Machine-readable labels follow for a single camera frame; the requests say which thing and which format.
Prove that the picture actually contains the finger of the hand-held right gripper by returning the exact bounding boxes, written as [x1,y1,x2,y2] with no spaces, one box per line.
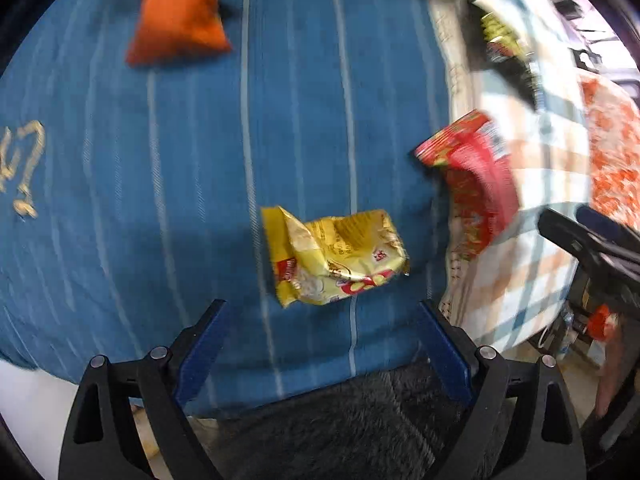
[575,204,640,251]
[538,208,640,286]

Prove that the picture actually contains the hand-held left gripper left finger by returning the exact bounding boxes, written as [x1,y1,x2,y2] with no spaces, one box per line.
[57,299,228,480]

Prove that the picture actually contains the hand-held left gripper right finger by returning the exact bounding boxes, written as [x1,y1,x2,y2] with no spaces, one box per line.
[417,300,588,480]

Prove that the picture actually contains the red snack packet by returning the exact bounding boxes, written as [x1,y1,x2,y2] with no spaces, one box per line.
[414,109,521,262]

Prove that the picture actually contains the yellow snack packet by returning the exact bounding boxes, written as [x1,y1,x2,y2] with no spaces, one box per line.
[261,205,411,309]

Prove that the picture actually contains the checkered quilt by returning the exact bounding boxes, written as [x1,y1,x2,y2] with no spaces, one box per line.
[427,0,598,358]

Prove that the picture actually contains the orange floral cloth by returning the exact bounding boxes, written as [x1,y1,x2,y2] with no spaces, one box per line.
[579,71,640,223]

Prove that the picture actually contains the dark grey fluffy fabric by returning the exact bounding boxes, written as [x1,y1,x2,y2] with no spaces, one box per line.
[200,357,508,480]

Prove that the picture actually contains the blue striped blanket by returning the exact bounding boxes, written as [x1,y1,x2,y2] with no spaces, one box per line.
[0,0,458,420]

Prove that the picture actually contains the dark snack packet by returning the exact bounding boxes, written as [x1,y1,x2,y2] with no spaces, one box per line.
[479,10,548,113]

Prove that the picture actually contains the orange snack packet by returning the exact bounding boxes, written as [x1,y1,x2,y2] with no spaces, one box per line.
[125,0,263,67]

